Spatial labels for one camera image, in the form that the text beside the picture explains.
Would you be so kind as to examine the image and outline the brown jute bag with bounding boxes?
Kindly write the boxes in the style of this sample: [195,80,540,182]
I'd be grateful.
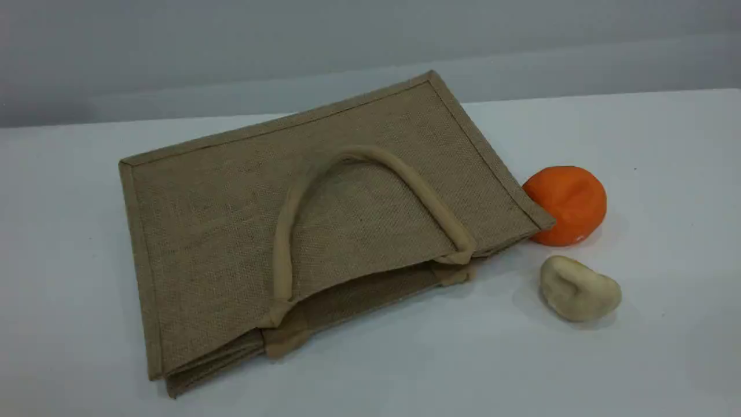
[119,69,556,399]

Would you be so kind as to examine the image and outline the beige bread roll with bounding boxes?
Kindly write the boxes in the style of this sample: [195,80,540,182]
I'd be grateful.
[540,255,623,322]

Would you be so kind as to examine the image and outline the orange fruit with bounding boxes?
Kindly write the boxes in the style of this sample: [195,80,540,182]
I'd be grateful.
[523,166,607,247]

